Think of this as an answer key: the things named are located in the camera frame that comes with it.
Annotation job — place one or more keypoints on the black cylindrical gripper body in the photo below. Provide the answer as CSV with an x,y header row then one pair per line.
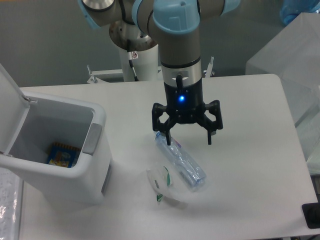
x,y
186,104

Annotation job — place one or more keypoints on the crushed clear plastic bottle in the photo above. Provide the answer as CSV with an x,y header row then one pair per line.
x,y
183,163

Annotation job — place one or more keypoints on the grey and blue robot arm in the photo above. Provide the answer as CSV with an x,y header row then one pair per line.
x,y
174,26

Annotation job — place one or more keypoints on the white trash can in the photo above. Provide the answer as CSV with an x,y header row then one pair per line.
x,y
31,122

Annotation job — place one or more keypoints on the blue yellow snack packet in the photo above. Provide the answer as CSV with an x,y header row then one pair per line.
x,y
63,155

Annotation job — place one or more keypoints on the black device at edge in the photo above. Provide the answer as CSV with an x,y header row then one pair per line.
x,y
311,212

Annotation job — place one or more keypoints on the blue water jug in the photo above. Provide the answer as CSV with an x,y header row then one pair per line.
x,y
290,9

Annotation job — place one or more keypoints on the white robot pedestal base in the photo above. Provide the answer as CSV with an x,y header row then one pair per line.
x,y
139,60

